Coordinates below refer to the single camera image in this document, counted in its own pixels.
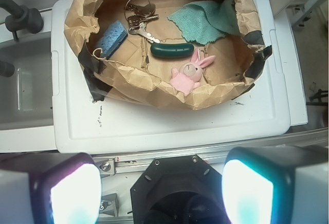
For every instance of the white sink basin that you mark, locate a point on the white sink basin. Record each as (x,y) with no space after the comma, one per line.
(26,96)

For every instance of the black faucet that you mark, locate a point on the black faucet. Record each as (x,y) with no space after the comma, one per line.
(21,17)

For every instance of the bunch of metal keys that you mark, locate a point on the bunch of metal keys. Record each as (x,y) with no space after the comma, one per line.
(137,14)

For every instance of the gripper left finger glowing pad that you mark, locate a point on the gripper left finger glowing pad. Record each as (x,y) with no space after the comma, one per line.
(49,187)

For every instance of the teal blue cloth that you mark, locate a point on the teal blue cloth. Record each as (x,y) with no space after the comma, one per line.
(205,22)

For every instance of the pink plush bunny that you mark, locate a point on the pink plush bunny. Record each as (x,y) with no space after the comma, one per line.
(188,76)

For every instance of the blue sponge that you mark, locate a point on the blue sponge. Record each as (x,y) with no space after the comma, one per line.
(113,37)

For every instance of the white plastic tray lid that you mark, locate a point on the white plastic tray lid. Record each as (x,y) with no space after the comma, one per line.
(113,126)

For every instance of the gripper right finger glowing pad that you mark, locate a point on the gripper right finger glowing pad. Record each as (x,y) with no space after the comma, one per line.
(276,184)

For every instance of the brown paper bag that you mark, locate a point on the brown paper bag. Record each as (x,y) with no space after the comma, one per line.
(132,74)

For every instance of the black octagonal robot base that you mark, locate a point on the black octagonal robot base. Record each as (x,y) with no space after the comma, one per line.
(182,189)

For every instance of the dark green toy cucumber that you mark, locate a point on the dark green toy cucumber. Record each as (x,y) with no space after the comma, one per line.
(170,51)

